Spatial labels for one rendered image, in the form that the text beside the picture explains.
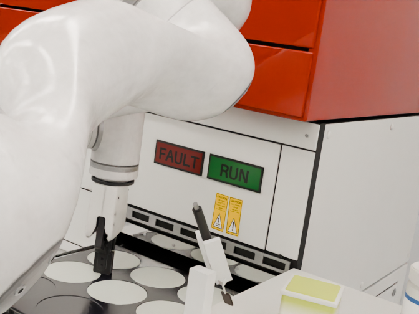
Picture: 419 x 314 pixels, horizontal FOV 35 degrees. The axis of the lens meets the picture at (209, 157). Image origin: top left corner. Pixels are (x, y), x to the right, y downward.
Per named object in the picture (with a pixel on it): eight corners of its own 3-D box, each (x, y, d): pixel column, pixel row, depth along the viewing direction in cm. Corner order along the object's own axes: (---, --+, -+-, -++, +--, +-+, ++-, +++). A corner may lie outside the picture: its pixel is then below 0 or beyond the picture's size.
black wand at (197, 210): (197, 208, 79) (202, 201, 80) (187, 205, 80) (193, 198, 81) (231, 308, 92) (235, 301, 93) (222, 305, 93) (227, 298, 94)
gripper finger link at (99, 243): (103, 199, 114) (108, 214, 119) (91, 240, 111) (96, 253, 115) (110, 200, 114) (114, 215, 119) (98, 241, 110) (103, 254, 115)
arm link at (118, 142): (95, 166, 109) (146, 167, 114) (103, 86, 107) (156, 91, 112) (79, 154, 117) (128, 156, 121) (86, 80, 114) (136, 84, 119)
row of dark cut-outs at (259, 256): (108, 210, 141) (109, 199, 141) (289, 274, 117) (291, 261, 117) (106, 210, 141) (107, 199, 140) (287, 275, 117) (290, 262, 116)
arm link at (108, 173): (99, 152, 120) (97, 169, 121) (83, 161, 112) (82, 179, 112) (144, 160, 120) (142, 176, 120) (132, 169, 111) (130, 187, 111)
